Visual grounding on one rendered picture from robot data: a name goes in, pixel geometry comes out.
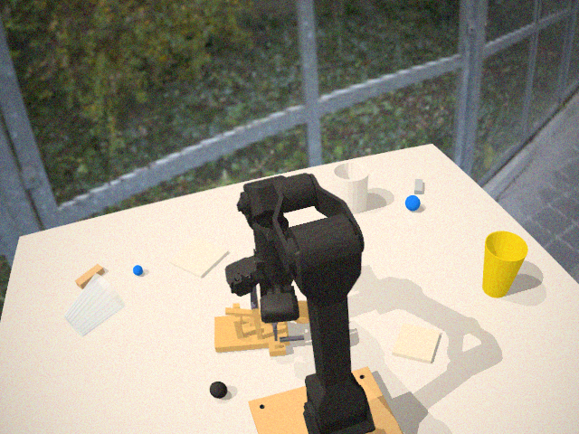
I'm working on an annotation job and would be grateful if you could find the yellow cup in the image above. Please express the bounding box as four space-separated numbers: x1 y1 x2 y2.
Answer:
482 231 528 298

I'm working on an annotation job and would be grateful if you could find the black ball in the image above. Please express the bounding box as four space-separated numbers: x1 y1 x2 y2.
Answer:
209 382 228 399

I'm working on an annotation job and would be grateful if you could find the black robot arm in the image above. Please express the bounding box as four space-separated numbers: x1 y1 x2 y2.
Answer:
224 173 375 434

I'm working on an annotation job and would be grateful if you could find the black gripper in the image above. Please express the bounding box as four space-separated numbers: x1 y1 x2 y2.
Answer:
255 251 299 324

